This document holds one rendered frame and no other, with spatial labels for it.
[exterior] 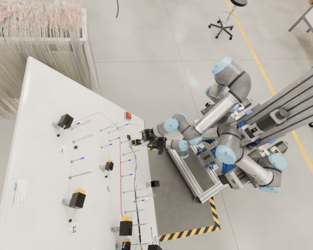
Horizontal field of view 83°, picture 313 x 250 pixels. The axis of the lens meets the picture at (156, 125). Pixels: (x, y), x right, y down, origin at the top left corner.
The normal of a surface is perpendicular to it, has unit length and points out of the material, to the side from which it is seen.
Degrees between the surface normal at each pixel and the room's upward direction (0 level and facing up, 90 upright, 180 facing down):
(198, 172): 0
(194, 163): 0
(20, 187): 51
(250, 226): 0
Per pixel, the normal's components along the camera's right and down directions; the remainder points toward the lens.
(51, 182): 0.87, -0.30
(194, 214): 0.17, -0.40
